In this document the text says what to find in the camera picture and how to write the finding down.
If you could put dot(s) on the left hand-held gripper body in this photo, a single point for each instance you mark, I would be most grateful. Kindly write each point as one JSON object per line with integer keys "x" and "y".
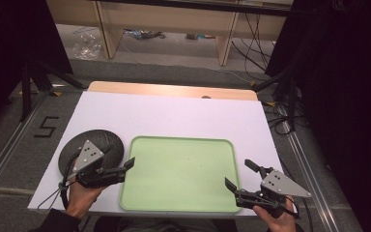
{"x": 88, "y": 154}

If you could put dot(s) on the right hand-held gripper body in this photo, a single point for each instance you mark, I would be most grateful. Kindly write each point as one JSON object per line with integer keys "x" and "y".
{"x": 278, "y": 185}

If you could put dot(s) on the black round plate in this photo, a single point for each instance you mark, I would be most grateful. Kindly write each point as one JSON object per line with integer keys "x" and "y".
{"x": 99, "y": 140}

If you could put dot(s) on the person's right hand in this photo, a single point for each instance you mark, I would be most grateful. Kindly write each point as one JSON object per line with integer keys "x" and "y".
{"x": 278, "y": 222}

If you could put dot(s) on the person's left hand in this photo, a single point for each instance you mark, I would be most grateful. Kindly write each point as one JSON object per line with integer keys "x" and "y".
{"x": 80, "y": 198}

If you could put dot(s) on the light green tray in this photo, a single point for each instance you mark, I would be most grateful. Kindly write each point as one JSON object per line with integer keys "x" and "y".
{"x": 180, "y": 175}

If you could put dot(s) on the white table board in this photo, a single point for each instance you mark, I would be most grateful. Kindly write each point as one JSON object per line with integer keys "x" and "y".
{"x": 174, "y": 116}

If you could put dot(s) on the person's lap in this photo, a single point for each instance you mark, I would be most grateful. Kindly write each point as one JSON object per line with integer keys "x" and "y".
{"x": 167, "y": 225}

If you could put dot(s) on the black tripod stand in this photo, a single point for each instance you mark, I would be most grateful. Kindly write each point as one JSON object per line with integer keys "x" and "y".
{"x": 29, "y": 87}
{"x": 290, "y": 96}

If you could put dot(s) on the clear plastic bag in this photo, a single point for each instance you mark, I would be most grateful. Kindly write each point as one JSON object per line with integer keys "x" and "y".
{"x": 86, "y": 46}

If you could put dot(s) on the black curtain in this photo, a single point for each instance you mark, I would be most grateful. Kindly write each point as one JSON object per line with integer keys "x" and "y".
{"x": 351, "y": 96}
{"x": 13, "y": 48}

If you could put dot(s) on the blue and black bundle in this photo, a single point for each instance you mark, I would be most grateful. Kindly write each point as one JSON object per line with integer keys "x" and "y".
{"x": 143, "y": 34}

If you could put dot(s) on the wooden shelf unit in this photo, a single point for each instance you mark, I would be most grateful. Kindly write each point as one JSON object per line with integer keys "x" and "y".
{"x": 167, "y": 19}

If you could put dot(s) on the metal floor rail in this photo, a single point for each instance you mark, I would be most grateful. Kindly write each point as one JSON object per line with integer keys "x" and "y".
{"x": 9, "y": 145}
{"x": 309, "y": 180}

